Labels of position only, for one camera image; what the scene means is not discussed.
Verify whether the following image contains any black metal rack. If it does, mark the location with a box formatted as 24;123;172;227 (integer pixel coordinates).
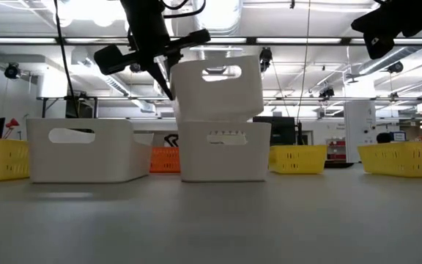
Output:
37;94;99;120

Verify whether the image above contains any silver ventilation duct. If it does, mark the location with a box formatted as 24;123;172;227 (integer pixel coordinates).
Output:
191;0;245;56

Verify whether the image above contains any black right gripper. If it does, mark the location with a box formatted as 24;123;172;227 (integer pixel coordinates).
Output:
350;0;422;60

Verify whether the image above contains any white tall cabinet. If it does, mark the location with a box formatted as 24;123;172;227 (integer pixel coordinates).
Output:
344;99;377;164

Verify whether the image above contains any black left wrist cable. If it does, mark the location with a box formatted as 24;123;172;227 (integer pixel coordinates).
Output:
160;0;207;20

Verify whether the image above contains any white plastic handled basket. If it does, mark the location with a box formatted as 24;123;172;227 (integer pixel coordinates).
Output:
26;117;155;184
177;119;272;183
169;54;265;124

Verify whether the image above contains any shelf with red bins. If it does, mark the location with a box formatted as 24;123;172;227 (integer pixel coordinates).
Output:
326;138;347;161

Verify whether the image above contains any red desk lamp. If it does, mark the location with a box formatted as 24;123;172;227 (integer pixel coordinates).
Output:
4;117;21;140

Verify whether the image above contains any black aluminium table frame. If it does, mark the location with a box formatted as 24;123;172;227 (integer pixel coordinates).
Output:
323;161;360;169

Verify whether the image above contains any overhead light bar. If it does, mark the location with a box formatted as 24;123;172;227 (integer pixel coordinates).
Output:
0;35;422;47

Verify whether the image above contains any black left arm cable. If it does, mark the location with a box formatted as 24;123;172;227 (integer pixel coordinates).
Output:
52;0;81;119

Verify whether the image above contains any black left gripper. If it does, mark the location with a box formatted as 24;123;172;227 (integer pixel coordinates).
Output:
93;0;211;101

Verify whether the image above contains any thin hanging cable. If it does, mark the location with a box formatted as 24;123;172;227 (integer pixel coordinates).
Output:
296;0;311;124

